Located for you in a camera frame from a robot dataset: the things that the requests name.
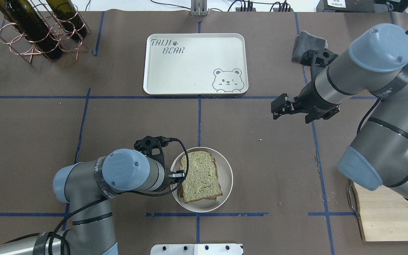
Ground front green wine bottle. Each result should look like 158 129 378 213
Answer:
0 0 63 60

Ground white plate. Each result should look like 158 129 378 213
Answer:
172 147 233 213

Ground grey folded cloth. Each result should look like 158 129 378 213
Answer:
291 30 328 62

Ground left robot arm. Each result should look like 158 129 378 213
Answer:
0 136 188 255

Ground green wine bottle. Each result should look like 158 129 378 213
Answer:
47 0 88 40
0 0 63 60

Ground wooden cutting board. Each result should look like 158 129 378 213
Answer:
352 183 408 242

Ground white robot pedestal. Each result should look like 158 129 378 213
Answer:
150 243 244 255

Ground middle green wine bottle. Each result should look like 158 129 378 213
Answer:
47 0 88 40

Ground aluminium frame post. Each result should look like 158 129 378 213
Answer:
191 0 208 16

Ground copper wire bottle rack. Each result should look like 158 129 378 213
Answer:
0 0 90 64

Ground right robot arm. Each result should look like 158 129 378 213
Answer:
271 24 408 201

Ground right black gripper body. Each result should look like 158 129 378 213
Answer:
294 49 340 124

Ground cream bear tray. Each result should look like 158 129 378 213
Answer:
143 33 248 95

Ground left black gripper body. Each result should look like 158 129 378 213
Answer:
134 136 175 185

